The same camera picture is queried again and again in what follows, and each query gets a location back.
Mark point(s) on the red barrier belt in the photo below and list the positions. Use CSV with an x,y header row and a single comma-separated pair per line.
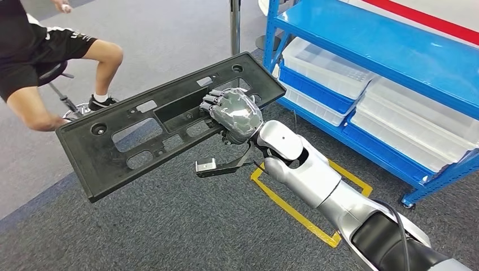
x,y
430,19

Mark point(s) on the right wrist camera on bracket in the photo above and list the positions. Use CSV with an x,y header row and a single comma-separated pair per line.
x,y
206,165

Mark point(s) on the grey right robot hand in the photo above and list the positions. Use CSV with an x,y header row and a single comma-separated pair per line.
x,y
237,114

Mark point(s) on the black-topped stanchion post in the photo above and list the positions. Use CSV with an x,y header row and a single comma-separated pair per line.
x,y
267,43

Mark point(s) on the black plastic plate frame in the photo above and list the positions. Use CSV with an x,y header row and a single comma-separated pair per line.
x,y
86,168

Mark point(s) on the black stool with chrome base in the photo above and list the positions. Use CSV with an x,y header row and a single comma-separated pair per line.
x,y
52,73

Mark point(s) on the blue steel shelf rack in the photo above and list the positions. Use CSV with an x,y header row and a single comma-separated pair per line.
x,y
374,45

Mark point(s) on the chrome stanchion post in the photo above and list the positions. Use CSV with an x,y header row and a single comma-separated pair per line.
x,y
235,26

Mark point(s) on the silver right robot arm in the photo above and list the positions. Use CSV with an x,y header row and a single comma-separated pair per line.
x,y
310,175

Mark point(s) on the yellow floor tape square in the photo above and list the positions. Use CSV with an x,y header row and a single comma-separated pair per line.
x,y
292,213

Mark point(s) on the person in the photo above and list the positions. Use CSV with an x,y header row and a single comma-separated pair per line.
x,y
26,48

